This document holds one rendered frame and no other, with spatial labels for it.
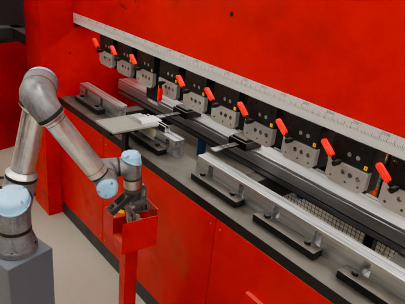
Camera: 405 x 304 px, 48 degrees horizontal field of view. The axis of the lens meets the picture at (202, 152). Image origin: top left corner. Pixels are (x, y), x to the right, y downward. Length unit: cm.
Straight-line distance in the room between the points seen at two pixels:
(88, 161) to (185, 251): 77
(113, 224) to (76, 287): 91
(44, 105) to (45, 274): 67
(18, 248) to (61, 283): 112
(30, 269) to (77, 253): 127
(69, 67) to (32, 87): 153
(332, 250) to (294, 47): 71
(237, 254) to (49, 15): 183
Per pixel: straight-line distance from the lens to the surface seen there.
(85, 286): 281
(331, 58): 151
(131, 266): 210
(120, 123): 230
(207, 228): 196
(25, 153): 173
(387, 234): 186
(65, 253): 305
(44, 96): 153
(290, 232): 175
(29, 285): 183
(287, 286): 172
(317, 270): 165
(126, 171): 176
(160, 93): 217
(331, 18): 151
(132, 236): 191
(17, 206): 167
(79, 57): 307
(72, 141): 156
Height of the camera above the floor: 184
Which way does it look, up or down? 24 degrees down
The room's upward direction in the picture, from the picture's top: 6 degrees clockwise
